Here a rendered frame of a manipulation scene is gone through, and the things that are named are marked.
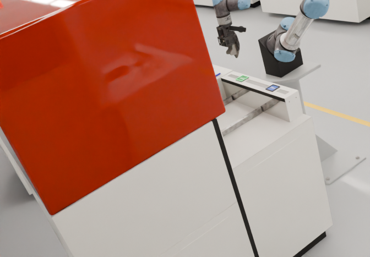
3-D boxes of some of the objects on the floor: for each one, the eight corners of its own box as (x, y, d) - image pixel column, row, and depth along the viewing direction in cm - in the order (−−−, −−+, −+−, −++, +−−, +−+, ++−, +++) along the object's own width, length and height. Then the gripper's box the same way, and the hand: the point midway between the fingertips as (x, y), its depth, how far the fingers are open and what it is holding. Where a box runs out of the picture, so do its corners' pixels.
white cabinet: (255, 300, 249) (215, 181, 212) (168, 220, 328) (128, 124, 291) (337, 233, 272) (314, 115, 235) (238, 174, 351) (208, 79, 314)
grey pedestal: (319, 139, 359) (300, 42, 321) (366, 158, 322) (351, 52, 285) (270, 172, 341) (244, 74, 304) (313, 197, 305) (289, 88, 268)
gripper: (213, 26, 250) (223, 61, 259) (222, 27, 242) (232, 64, 252) (225, 20, 253) (234, 54, 263) (235, 21, 246) (244, 57, 255)
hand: (237, 55), depth 258 cm, fingers closed
